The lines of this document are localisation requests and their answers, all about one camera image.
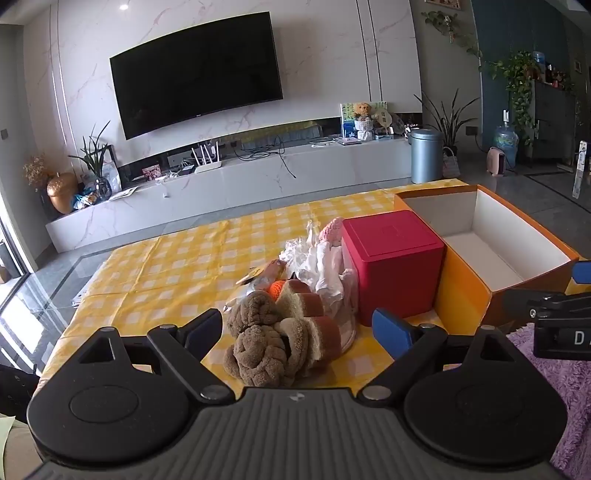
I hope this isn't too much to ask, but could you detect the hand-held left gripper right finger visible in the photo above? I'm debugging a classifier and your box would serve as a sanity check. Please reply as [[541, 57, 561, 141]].
[[356, 307, 520, 403]]

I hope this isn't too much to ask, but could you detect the black wall television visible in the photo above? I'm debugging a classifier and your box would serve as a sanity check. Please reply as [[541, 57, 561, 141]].
[[109, 11, 284, 141]]

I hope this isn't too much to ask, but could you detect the white marble television console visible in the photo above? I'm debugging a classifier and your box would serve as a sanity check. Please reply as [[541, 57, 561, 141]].
[[45, 136, 416, 254]]

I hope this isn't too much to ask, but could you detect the green plant in glass vase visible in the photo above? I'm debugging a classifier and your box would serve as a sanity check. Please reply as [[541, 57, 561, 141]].
[[69, 121, 114, 202]]

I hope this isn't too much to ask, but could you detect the round paddle fan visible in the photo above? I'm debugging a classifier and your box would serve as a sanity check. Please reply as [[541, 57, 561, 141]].
[[372, 107, 394, 140]]

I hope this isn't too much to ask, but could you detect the dark grey cabinet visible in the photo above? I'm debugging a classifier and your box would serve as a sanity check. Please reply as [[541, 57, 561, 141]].
[[510, 79, 578, 163]]

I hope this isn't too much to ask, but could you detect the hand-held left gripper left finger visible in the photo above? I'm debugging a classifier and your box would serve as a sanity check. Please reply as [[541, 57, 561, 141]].
[[74, 308, 236, 405]]

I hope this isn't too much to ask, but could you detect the silver blue trash can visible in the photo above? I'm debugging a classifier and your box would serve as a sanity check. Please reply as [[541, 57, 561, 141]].
[[410, 128, 445, 184]]

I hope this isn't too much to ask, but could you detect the white router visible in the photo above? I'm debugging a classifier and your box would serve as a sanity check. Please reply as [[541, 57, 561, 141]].
[[191, 141, 223, 174]]

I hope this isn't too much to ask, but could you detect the trailing pothos plant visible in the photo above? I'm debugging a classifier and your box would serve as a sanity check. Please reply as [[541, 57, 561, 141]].
[[480, 50, 544, 145]]

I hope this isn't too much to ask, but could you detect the red square box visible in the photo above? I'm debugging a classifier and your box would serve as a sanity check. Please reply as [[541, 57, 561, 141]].
[[342, 210, 446, 328]]

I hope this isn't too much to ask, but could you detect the woven handbag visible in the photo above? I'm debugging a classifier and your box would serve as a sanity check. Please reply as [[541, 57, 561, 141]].
[[442, 147, 462, 179]]

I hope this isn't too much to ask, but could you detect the brown knotted plush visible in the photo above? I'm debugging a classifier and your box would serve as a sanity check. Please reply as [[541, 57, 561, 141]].
[[223, 293, 311, 388]]

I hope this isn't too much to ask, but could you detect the dried flower bunch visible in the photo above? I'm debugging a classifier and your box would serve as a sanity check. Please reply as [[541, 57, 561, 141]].
[[23, 154, 49, 191]]

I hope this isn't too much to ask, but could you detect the blue water jug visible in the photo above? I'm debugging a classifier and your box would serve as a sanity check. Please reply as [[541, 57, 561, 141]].
[[492, 109, 519, 169]]

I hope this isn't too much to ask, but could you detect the teddy bear in white basket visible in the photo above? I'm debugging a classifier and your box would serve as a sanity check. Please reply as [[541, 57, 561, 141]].
[[353, 102, 375, 140]]

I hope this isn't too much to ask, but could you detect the hanging vine plant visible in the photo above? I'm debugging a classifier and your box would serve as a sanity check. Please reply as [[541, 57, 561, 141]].
[[422, 9, 484, 59]]

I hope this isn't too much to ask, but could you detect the purple fluffy clothing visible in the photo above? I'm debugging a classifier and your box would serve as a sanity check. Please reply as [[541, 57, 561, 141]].
[[505, 323, 591, 470]]

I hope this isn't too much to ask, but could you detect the white plastic bag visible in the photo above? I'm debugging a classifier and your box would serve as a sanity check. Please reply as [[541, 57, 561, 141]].
[[101, 161, 123, 193]]

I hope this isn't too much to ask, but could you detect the green picture board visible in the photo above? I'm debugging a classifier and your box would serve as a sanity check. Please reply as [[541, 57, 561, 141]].
[[340, 100, 389, 136]]

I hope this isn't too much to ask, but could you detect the yellow checked tablecloth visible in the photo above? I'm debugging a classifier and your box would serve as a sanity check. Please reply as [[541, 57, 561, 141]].
[[37, 178, 509, 403]]

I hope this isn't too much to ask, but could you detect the pink space heater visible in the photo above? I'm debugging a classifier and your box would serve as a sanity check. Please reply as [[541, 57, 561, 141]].
[[486, 146, 508, 176]]

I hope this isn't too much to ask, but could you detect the snack packet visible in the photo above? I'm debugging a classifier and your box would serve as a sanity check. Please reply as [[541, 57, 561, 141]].
[[235, 259, 290, 297]]

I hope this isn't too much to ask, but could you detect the black hanging cable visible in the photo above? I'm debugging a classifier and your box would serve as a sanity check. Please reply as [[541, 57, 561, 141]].
[[276, 151, 299, 179]]

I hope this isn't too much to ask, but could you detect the long-leaf potted plant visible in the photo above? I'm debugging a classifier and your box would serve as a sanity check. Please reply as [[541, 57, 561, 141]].
[[414, 89, 481, 157]]

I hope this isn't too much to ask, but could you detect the orange cardboard box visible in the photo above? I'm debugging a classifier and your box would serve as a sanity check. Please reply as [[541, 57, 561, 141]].
[[393, 185, 580, 326]]

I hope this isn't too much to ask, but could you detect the white standing pole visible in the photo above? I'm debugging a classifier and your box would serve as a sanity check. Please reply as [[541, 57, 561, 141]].
[[571, 140, 590, 200]]

